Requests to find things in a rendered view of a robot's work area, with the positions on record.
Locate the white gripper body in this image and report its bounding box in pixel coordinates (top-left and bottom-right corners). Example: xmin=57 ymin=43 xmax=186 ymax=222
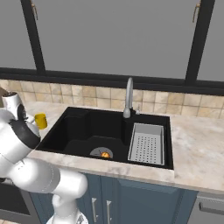
xmin=25 ymin=115 xmax=39 ymax=124

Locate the black sink basin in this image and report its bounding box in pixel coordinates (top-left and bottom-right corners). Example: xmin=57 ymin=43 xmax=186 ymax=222
xmin=36 ymin=106 xmax=175 ymax=171

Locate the yellow mug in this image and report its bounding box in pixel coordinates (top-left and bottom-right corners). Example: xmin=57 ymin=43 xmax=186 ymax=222
xmin=33 ymin=113 xmax=48 ymax=130

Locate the orange round object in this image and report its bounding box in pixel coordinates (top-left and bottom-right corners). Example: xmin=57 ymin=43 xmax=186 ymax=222
xmin=100 ymin=150 xmax=112 ymax=159

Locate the dark oven front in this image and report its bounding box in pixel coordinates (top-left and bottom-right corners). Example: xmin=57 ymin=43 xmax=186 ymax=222
xmin=0 ymin=178 xmax=40 ymax=224

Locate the blue cupboard door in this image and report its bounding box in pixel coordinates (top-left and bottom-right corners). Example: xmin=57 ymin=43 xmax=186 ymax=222
xmin=100 ymin=175 xmax=200 ymax=224
xmin=29 ymin=172 xmax=102 ymax=224

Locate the grey curved tap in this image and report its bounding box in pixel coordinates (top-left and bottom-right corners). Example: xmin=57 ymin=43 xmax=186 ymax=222
xmin=122 ymin=77 xmax=141 ymax=119

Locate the grey perforated drain tray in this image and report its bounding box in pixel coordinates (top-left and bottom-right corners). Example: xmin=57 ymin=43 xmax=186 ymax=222
xmin=127 ymin=122 xmax=166 ymax=166

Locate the grey dishwasher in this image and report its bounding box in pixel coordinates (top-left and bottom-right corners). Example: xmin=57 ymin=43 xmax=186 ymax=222
xmin=186 ymin=191 xmax=224 ymax=224

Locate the black window frame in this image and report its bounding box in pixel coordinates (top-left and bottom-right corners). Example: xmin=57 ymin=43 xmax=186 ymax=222
xmin=0 ymin=0 xmax=224 ymax=96

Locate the brass window handle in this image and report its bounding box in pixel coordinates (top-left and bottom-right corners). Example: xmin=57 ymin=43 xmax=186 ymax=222
xmin=31 ymin=0 xmax=39 ymax=21
xmin=192 ymin=1 xmax=201 ymax=24

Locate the silver cupboard handle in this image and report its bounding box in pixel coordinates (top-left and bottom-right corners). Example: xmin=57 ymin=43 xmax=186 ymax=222
xmin=105 ymin=199 xmax=113 ymax=224
xmin=91 ymin=197 xmax=98 ymax=224

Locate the dark dishwasher handle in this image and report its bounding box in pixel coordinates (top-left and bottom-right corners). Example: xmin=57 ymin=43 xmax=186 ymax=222
xmin=199 ymin=201 xmax=224 ymax=216

